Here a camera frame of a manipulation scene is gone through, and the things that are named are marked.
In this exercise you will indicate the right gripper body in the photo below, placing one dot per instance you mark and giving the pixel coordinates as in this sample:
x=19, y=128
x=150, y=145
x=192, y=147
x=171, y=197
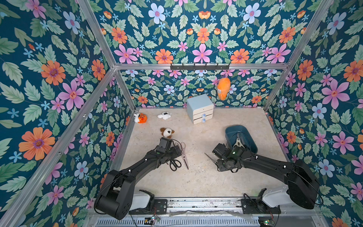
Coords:
x=217, y=157

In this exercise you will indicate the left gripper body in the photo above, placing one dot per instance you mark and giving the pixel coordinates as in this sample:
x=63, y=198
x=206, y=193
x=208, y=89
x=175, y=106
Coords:
x=171, y=153

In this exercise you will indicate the pink kitchen scissors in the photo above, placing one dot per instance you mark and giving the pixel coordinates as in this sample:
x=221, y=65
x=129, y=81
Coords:
x=183, y=154

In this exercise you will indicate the small thin black scissors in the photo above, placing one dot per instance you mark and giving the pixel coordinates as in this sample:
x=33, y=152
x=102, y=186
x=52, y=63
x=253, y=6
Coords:
x=214, y=161

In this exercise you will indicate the cream kitchen scissors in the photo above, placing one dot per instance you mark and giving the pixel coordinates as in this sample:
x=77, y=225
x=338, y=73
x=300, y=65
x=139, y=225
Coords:
x=238, y=142

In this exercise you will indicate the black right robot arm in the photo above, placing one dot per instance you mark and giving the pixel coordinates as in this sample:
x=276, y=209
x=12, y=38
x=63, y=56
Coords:
x=302, y=184

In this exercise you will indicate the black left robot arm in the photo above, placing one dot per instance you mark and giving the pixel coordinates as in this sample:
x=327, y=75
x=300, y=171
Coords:
x=116, y=194

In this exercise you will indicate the all black scissors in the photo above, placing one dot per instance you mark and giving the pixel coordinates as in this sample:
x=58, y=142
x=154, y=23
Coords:
x=175, y=164

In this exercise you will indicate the teal storage box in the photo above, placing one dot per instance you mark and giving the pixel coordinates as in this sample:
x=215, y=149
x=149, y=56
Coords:
x=239, y=132

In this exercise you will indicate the brown white dog plush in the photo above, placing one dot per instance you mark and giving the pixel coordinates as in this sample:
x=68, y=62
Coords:
x=167, y=132

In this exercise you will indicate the orange white plush toy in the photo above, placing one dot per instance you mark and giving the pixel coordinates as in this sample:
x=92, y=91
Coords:
x=140, y=118

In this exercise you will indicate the white mini drawer cabinet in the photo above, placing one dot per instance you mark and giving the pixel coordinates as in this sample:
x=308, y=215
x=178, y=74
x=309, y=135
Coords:
x=200, y=109

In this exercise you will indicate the orange plush toy hanging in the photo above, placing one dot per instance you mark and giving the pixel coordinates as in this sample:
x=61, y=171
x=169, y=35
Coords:
x=223, y=88

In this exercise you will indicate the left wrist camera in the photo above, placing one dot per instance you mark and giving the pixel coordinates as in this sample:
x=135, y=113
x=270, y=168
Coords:
x=164, y=145

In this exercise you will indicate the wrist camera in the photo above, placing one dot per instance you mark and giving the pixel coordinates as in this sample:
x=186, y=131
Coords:
x=164, y=145
x=221, y=151

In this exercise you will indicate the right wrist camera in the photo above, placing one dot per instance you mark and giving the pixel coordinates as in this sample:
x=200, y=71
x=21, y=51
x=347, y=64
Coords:
x=221, y=151

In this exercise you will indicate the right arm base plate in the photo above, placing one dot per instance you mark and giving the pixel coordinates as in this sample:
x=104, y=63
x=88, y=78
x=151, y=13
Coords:
x=250, y=206

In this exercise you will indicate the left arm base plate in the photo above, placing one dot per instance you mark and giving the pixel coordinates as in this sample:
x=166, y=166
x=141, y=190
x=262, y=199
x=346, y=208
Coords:
x=158, y=207

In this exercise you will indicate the black hook rail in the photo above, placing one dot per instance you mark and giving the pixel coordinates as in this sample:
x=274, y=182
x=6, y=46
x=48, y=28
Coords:
x=194, y=67

